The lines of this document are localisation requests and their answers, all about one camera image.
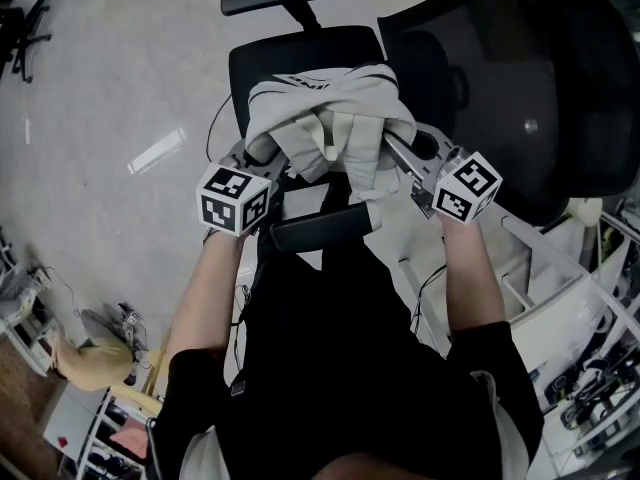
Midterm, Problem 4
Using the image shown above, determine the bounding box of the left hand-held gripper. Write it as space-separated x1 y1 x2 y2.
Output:
195 137 289 238

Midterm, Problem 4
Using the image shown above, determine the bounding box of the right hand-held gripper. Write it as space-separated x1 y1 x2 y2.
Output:
383 123 503 224

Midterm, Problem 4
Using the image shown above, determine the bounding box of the black mesh office chair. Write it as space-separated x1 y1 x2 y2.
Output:
219 0 636 269

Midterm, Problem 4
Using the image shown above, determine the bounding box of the light grey backpack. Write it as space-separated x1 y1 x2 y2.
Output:
244 62 417 232

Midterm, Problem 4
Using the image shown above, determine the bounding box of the person's right forearm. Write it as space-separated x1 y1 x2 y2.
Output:
439 215 506 334

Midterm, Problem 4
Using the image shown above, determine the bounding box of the person's left forearm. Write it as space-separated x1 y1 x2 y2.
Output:
167 230 246 364

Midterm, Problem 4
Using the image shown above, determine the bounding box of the black swivel office chair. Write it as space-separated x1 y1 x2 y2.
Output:
0 0 81 84

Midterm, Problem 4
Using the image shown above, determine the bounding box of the beige rounded appliance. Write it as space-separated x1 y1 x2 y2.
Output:
567 197 604 227

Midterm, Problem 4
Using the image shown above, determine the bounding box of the white desk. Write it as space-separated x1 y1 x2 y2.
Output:
398 215 604 369

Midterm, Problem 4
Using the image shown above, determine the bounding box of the person's black-shirted torso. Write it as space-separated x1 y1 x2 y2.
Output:
144 240 546 480

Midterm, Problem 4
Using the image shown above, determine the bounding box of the white metal shelf rack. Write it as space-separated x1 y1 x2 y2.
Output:
499 195 640 474

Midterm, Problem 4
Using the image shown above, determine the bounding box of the tan cloth bundle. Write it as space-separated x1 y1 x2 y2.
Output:
52 335 139 392

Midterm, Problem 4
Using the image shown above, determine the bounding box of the white low shelf unit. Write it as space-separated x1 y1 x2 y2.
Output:
42 382 166 480

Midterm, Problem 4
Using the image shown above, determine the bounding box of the thin black cable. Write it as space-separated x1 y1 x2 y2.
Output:
410 262 449 334
230 282 261 327

